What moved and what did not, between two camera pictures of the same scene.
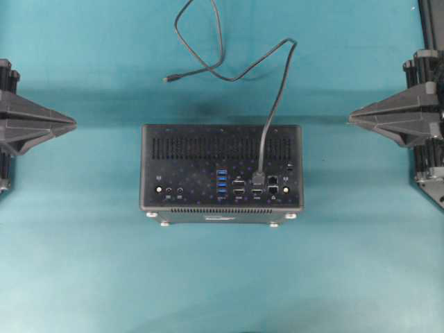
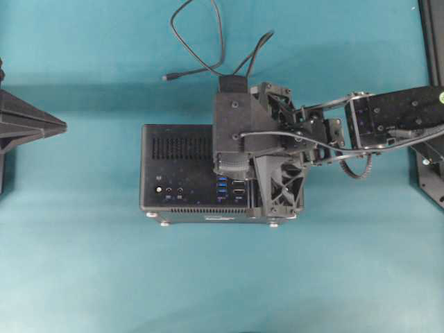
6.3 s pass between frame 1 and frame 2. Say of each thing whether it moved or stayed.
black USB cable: moved
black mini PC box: stayed
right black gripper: moved
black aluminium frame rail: stayed
